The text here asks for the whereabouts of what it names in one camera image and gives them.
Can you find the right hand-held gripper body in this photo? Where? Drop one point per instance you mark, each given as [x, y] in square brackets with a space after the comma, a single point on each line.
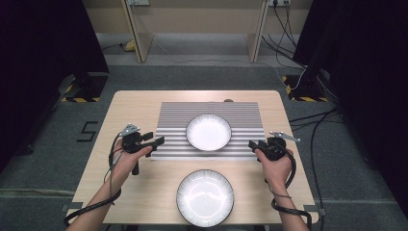
[275, 149]

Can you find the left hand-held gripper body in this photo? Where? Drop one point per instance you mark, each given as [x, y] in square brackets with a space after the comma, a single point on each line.
[132, 142]

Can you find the white plate with black rim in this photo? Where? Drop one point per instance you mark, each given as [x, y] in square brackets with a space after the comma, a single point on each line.
[205, 198]
[208, 132]

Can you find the person's right hand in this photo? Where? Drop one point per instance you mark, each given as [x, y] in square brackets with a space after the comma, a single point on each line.
[277, 170]

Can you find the person's left hand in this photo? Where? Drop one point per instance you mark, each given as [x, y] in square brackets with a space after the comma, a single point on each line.
[126, 163]

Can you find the grey white striped placemat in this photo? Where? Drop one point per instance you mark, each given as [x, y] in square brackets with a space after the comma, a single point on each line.
[173, 128]

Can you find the black stand with striped base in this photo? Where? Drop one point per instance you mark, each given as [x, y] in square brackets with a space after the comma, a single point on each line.
[304, 89]
[85, 88]

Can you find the grey tape piece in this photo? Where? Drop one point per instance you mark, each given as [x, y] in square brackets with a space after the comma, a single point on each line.
[72, 206]
[316, 210]

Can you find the yellow floor object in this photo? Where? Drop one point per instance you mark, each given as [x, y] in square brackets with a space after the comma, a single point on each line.
[129, 46]

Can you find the light wooden desk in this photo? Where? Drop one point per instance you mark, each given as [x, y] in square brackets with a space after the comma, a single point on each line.
[141, 35]

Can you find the black curtain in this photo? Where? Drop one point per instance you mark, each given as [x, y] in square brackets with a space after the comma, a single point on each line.
[369, 80]
[38, 64]

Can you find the white wall socket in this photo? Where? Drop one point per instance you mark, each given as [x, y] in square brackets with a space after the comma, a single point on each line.
[138, 2]
[279, 2]

